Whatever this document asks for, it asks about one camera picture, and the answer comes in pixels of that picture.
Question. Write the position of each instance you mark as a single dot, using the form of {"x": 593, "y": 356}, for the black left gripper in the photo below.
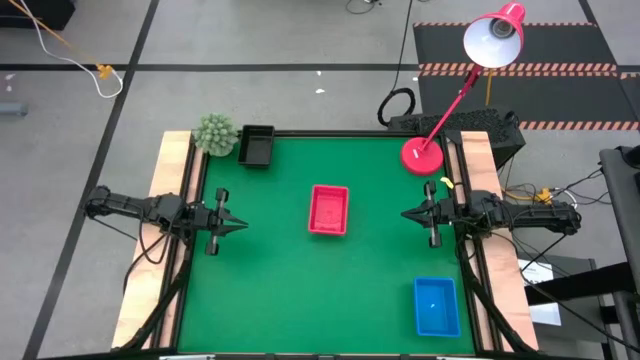
{"x": 210, "y": 220}

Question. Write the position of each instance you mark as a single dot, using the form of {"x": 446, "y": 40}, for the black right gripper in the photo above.
{"x": 442, "y": 213}

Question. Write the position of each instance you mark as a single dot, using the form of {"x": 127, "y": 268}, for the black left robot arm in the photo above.
{"x": 130, "y": 206}

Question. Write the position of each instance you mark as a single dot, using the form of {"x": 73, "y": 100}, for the red desk lamp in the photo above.
{"x": 422, "y": 156}

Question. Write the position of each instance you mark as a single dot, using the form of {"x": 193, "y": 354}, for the green table mat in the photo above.
{"x": 285, "y": 280}

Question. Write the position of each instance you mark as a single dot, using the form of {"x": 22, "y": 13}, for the light wooden table board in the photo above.
{"x": 480, "y": 160}
{"x": 170, "y": 160}

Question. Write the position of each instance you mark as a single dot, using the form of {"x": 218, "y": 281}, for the green potted succulent plant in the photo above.
{"x": 216, "y": 134}

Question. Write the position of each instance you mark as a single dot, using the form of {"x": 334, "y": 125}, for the black perforated equipment case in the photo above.
{"x": 475, "y": 122}

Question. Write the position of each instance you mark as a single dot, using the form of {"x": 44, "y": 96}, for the white paper sheet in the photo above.
{"x": 537, "y": 272}
{"x": 546, "y": 315}

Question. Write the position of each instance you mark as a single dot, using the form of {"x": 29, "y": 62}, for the black equipment cart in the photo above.
{"x": 625, "y": 200}

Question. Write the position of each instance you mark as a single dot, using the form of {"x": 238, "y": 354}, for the black hazard-striped floor mat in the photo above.
{"x": 550, "y": 45}

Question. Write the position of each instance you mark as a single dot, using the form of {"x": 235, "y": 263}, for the grey floor object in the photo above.
{"x": 12, "y": 109}

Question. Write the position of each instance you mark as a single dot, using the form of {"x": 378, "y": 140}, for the black furniture block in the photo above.
{"x": 35, "y": 12}

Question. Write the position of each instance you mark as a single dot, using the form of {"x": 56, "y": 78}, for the black stand frame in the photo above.
{"x": 585, "y": 282}

